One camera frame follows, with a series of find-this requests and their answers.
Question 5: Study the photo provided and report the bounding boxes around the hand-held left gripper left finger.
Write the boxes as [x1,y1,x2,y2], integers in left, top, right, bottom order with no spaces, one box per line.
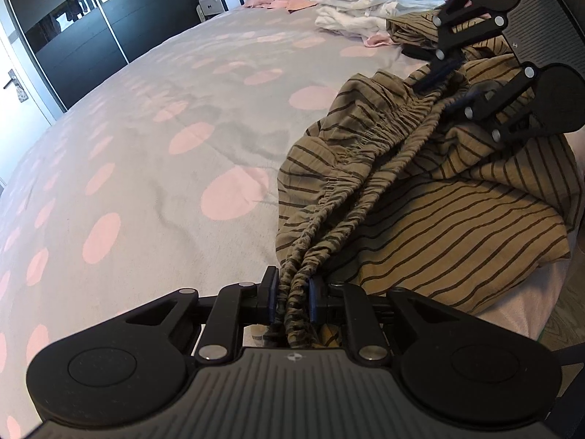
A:
[121,266,280,367]

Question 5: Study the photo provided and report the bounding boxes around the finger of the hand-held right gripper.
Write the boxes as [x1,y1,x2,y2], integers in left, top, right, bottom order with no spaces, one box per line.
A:
[412,0,508,93]
[445,66,556,145]

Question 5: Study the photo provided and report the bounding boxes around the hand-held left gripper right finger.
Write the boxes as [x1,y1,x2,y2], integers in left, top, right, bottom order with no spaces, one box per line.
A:
[307,279,462,367]

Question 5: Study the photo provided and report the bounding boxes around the brown striped pants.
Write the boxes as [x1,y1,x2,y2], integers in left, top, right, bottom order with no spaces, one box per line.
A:
[274,11,573,349]

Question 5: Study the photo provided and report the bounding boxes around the pile of white clothes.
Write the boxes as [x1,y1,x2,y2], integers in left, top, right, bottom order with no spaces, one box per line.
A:
[305,0,414,40]

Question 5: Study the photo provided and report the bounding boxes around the black sliding wardrobe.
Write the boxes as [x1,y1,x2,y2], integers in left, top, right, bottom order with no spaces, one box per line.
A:
[0,0,216,110]

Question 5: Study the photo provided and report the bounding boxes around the white door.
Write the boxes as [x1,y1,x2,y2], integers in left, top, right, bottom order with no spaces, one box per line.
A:
[0,0,59,130]

